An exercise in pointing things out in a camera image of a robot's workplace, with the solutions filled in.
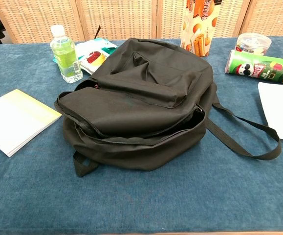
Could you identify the clear round jar of clips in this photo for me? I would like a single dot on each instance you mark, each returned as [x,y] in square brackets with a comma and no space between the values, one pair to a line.
[253,44]

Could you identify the white snack packet red picture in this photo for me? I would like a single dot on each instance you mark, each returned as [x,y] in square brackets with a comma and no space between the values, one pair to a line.
[92,60]

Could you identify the orange biscuit box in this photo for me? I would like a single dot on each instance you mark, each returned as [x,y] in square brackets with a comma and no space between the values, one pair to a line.
[200,29]

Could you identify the yellow and white notebook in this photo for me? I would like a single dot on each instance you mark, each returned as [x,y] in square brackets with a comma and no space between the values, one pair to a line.
[16,120]

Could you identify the small green label drink bottle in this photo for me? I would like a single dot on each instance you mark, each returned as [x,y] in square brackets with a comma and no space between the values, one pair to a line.
[65,56]

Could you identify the blue table cloth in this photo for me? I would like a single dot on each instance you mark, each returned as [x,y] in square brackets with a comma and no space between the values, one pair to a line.
[141,200]

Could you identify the wicker folding screen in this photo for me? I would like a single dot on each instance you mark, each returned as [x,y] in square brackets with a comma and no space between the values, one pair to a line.
[121,17]

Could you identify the thin black stick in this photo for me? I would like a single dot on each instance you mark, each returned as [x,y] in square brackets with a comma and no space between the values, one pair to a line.
[98,31]

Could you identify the teal wet wipes pack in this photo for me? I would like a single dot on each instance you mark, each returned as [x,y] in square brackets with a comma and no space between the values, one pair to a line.
[102,44]

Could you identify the black fabric bag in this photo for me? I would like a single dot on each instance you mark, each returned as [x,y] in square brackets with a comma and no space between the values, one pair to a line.
[141,117]

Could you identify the green chips can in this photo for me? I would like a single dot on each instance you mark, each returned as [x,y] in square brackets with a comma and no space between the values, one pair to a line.
[261,68]

